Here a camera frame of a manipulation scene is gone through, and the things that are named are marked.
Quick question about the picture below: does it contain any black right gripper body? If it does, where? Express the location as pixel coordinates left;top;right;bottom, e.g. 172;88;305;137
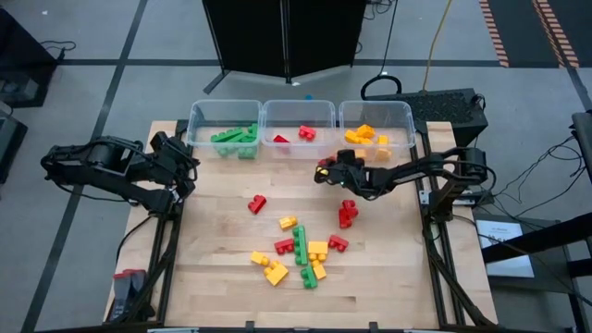
330;148;374;198

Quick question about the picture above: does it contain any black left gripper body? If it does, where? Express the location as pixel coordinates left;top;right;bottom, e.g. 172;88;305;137
150;130;200;184

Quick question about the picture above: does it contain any large yellow building block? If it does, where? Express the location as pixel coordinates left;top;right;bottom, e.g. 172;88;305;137
307;240;329;263
263;260;290;287

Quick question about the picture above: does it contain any long green building block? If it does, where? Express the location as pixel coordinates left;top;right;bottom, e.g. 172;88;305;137
210;129;247;143
292;225;309;266

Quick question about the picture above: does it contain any clear plastic bin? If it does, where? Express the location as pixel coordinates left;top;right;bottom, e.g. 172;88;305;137
261;99;338;161
186;99;264;161
338;100;416;163

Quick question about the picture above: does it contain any black perforated computer case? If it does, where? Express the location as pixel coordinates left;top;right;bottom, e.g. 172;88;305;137
369;87;489;140

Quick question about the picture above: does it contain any grey clamp with red top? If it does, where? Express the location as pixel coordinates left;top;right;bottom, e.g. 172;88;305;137
112;270;133;321
130;267;150;306

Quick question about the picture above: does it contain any black divider panel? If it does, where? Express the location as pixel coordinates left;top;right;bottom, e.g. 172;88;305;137
285;0;369;80
202;0;288;96

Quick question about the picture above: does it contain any black equipment box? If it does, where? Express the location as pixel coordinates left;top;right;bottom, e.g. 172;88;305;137
0;104;29;185

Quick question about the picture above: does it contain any white printed sheet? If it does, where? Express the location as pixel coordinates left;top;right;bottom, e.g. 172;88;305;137
475;219;537;279

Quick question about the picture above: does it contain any black cabinet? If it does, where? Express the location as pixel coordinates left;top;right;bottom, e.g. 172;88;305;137
0;7;60;110

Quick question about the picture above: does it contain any black metal beam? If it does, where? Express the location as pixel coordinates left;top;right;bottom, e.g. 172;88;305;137
480;211;592;265

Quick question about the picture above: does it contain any black mat with orange stripes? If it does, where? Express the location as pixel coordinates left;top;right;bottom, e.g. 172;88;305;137
478;0;592;69

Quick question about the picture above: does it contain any black cable loop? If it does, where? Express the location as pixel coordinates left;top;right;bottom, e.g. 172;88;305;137
359;73;403;102

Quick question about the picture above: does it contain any black hanging cable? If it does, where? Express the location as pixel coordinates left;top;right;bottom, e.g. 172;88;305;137
379;0;399;76

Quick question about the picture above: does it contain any black table edge rail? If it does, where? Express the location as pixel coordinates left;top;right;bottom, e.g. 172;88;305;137
36;323;510;333

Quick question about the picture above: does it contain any yellow hanging cable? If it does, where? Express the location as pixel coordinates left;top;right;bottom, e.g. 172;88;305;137
421;0;453;93

